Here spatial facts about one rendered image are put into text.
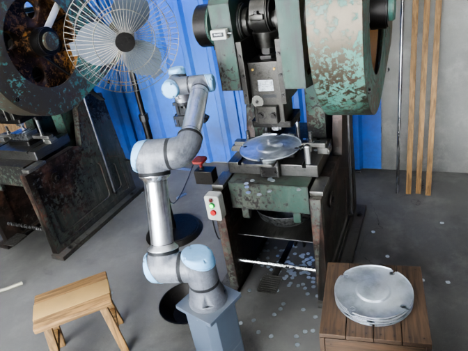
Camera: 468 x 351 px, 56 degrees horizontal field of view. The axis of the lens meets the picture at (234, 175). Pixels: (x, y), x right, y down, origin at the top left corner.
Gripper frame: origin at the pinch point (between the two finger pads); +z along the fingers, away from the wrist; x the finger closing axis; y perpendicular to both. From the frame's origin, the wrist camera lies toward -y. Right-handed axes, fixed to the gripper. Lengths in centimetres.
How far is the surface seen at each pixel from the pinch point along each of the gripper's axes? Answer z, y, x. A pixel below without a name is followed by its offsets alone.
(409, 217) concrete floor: 85, -90, -79
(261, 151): 6.7, -30.3, -5.5
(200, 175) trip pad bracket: 17.0, -0.1, 2.9
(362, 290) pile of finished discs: 46, -81, 32
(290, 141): 7.0, -40.2, -18.5
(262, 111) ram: -10.4, -30.4, -12.3
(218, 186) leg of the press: 21.6, -9.5, 3.7
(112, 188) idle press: 69, 121, -57
